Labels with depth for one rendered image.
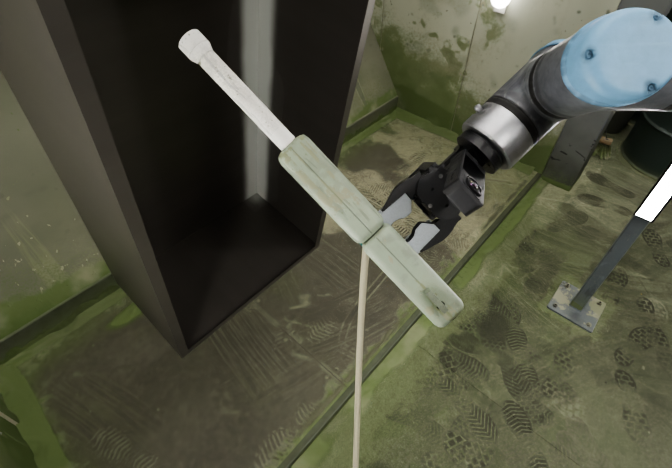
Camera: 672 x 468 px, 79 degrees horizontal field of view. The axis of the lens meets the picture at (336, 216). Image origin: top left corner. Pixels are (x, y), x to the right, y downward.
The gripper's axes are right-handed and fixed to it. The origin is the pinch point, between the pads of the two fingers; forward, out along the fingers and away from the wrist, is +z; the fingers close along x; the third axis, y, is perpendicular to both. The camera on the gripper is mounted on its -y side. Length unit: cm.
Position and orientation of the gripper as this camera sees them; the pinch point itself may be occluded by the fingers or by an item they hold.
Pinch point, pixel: (380, 250)
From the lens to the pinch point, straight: 56.9
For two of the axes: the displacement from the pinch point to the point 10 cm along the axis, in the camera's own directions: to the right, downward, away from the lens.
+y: -0.4, -1.4, 9.9
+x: -6.9, -7.1, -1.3
